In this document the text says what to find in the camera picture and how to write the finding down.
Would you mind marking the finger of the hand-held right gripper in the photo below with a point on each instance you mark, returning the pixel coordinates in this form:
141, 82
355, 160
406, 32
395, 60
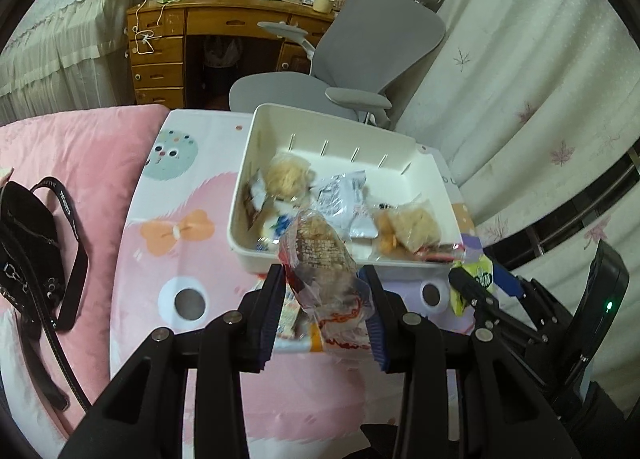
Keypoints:
506, 283
470, 285

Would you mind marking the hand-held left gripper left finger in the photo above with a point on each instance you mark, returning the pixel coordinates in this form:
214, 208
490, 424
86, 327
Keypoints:
270, 321

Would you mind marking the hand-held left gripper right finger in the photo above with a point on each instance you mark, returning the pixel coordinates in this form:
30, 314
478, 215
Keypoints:
376, 326

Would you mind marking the green snack packet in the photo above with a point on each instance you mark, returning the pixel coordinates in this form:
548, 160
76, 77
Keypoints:
467, 271

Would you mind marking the thin red snack packet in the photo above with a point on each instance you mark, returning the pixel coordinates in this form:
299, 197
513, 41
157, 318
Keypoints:
440, 252

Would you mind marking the clear red pastry packet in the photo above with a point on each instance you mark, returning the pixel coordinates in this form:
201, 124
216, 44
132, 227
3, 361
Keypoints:
322, 264

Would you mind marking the blueberry print snack packet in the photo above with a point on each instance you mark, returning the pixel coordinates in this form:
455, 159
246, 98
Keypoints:
276, 230

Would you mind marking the orange bun packet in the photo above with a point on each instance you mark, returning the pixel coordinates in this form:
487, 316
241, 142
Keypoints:
385, 234

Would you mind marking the brown snack packet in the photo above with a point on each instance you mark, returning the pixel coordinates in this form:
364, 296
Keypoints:
252, 194

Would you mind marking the white grey snack packet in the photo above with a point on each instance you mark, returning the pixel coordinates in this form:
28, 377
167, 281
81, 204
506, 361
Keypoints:
345, 194

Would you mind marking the round pale pastry packet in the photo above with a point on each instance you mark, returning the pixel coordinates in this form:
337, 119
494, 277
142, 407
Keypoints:
287, 176

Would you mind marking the white plastic storage bin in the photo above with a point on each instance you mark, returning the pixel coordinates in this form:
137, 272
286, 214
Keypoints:
350, 139

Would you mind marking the small brown white snack box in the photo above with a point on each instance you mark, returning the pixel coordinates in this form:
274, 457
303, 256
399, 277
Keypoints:
289, 311

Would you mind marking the orange snack packet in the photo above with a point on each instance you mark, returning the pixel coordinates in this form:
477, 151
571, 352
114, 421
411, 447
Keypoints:
314, 336

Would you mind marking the cartoon printed tablecloth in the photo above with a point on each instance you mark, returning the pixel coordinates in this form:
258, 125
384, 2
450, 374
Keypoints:
195, 169

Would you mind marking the white leaf print curtain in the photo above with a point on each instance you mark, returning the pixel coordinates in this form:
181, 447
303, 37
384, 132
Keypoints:
525, 39

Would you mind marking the pink blanket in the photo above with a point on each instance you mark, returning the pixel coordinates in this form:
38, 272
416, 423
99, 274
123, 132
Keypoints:
85, 149

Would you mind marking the black handbag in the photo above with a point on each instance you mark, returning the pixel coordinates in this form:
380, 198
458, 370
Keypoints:
25, 249

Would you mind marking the grey office chair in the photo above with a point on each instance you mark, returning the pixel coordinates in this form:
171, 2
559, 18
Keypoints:
380, 34

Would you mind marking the wooden desk with hutch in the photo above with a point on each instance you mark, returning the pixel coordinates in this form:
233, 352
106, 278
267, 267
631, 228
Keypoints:
160, 74

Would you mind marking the translucent plastic bag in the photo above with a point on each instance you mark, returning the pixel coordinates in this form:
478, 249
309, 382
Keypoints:
222, 51

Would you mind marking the beige tape roll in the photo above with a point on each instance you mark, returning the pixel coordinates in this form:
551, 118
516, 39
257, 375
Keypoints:
324, 4

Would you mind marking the white ruffled bed cover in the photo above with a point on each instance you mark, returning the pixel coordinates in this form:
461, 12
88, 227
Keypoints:
60, 39

